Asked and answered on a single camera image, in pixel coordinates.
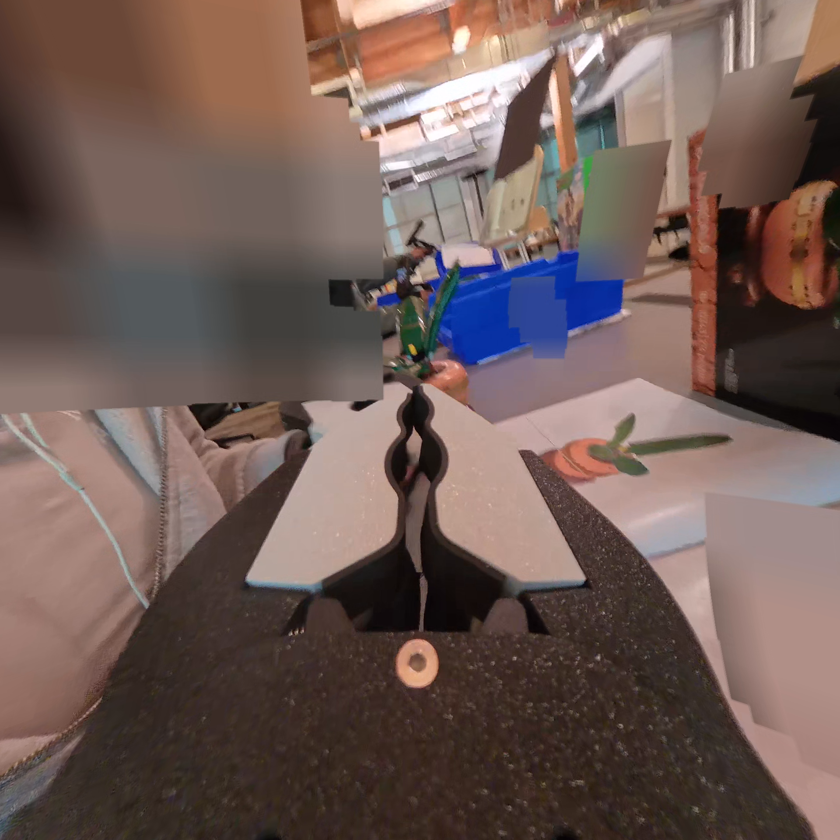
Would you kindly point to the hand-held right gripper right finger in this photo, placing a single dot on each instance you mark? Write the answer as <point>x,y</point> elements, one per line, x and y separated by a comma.
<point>505,512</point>

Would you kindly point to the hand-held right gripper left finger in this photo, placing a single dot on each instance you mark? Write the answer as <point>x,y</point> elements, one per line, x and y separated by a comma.
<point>328,518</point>

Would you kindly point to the person's left forearm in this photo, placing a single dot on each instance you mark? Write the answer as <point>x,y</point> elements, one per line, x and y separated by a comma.
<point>262,466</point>

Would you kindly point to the grey desk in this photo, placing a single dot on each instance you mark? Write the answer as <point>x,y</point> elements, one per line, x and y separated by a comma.
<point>590,367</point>

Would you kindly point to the toy brick flower pot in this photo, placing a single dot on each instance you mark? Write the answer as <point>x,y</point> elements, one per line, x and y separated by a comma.
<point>449,377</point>

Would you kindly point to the open instruction booklet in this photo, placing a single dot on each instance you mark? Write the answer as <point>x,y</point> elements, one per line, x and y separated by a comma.
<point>656,485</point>

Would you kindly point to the blue plastic bin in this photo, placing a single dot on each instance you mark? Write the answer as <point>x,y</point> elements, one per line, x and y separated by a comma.
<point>485,308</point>

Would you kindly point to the white paper sheet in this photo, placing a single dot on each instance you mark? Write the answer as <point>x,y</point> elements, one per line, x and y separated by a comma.
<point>604,321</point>

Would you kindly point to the green toy set box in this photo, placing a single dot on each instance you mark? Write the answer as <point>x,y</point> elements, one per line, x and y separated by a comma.
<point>572,203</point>

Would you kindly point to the dark orchid toy set box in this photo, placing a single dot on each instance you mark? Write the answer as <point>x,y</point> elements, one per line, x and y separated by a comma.
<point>774,328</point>

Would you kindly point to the black hanging panel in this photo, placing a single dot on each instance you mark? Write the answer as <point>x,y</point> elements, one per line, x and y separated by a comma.
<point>525,124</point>

